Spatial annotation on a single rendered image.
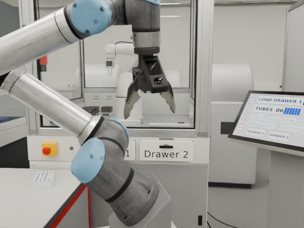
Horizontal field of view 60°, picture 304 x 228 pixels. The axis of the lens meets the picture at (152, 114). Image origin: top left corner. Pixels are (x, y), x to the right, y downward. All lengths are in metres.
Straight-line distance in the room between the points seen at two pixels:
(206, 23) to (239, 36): 3.32
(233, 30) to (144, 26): 4.08
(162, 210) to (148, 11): 0.50
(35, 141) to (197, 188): 0.94
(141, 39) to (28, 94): 0.37
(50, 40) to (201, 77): 0.94
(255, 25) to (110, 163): 4.32
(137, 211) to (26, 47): 0.49
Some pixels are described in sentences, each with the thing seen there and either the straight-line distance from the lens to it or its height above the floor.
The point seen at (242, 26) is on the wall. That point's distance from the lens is 4.78.
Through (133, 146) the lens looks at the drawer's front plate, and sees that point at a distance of 1.45.
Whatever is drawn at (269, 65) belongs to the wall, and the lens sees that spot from 4.84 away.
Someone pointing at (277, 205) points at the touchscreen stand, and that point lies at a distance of 1.52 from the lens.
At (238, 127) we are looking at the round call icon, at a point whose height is 1.01.
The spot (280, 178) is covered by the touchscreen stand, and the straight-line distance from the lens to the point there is 1.47.
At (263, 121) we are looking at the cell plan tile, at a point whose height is 1.06.
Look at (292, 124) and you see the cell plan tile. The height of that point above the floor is 1.06.
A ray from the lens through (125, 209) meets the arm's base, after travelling 0.75.
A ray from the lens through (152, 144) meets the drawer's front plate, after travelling 1.43.
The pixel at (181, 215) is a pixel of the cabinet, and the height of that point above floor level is 0.50.
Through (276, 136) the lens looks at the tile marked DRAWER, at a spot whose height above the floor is 1.00.
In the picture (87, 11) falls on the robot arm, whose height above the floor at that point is 1.40.
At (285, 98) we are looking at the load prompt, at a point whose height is 1.16.
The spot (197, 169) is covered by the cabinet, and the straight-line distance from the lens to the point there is 1.50.
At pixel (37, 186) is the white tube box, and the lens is 1.36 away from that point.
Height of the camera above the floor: 1.27
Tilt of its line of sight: 8 degrees down
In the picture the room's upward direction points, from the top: straight up
